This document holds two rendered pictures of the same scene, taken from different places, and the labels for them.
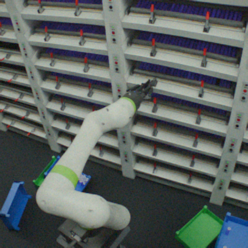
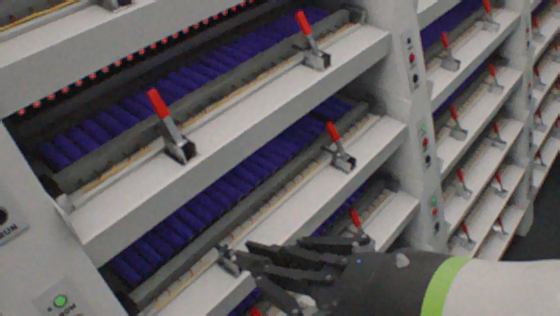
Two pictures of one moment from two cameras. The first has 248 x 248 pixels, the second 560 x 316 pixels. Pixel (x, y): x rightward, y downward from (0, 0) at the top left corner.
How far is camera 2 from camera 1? 119 cm
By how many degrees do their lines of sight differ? 56
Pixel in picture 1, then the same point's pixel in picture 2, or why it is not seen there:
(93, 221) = not seen: outside the picture
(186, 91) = (315, 193)
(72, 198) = not seen: outside the picture
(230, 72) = (371, 36)
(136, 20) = (46, 35)
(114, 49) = (30, 266)
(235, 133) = (429, 181)
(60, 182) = not seen: outside the picture
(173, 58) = (246, 113)
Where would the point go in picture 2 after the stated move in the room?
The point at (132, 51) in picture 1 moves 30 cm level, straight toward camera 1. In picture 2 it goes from (106, 211) to (384, 196)
